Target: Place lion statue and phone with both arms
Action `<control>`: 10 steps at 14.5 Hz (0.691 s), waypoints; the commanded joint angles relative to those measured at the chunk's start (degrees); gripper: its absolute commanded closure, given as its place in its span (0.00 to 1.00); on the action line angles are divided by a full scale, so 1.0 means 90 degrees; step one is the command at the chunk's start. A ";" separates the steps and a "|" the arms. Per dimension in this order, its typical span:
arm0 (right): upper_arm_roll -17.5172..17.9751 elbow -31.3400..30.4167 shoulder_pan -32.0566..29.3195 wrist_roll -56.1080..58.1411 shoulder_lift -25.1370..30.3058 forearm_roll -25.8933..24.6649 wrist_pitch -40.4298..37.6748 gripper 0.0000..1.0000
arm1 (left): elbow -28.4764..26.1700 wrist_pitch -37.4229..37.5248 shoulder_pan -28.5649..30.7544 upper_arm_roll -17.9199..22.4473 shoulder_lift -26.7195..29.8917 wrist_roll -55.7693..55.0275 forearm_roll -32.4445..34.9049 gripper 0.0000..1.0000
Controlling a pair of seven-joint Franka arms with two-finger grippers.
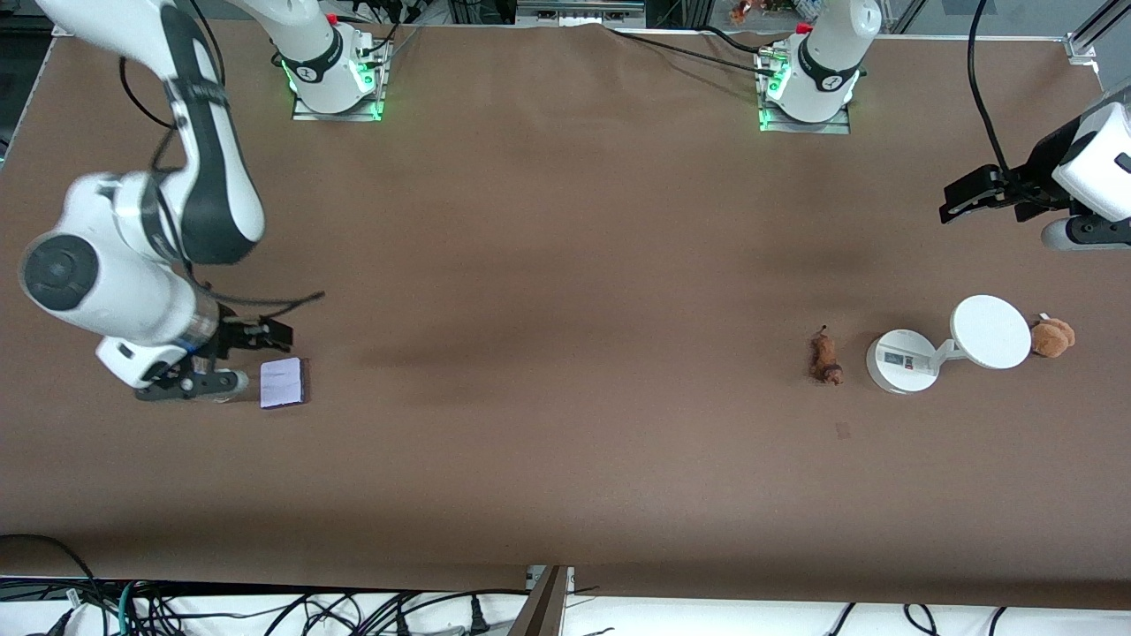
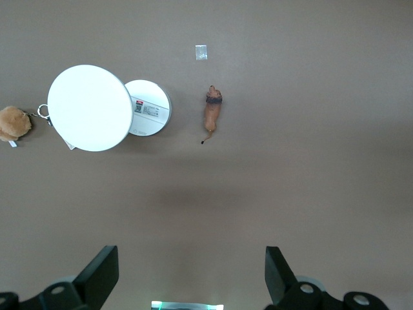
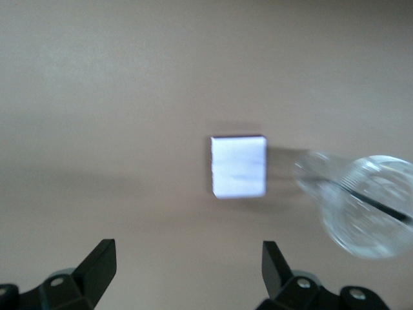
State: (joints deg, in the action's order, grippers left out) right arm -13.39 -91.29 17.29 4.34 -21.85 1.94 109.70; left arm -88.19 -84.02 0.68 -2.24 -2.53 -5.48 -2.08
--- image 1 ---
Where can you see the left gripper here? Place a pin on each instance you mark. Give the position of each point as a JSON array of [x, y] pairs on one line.
[[1036, 179]]

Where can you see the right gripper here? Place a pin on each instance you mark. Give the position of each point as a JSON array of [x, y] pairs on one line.
[[235, 336]]

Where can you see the brown lion statue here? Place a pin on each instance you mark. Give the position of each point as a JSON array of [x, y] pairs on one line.
[[827, 353]]

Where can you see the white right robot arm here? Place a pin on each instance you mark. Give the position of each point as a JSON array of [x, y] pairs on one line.
[[212, 177]]

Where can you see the white round desk lamp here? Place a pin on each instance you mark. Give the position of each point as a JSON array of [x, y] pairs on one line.
[[990, 331]]

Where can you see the brown bear plush toy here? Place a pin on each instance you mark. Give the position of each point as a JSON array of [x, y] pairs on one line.
[[1051, 337]]

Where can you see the small brown background figure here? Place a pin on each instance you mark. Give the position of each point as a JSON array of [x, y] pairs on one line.
[[742, 11]]

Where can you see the brown table cover mat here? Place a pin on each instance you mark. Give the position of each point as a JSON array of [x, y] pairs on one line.
[[565, 486]]

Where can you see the grey metal rack device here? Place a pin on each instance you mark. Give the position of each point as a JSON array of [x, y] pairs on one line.
[[579, 11]]

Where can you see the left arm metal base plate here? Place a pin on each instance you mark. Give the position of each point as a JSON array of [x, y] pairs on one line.
[[839, 128]]

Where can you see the aluminium frame profile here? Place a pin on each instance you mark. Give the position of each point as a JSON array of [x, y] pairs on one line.
[[1091, 35]]

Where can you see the aluminium profile post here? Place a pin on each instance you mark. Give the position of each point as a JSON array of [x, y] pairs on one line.
[[543, 605]]

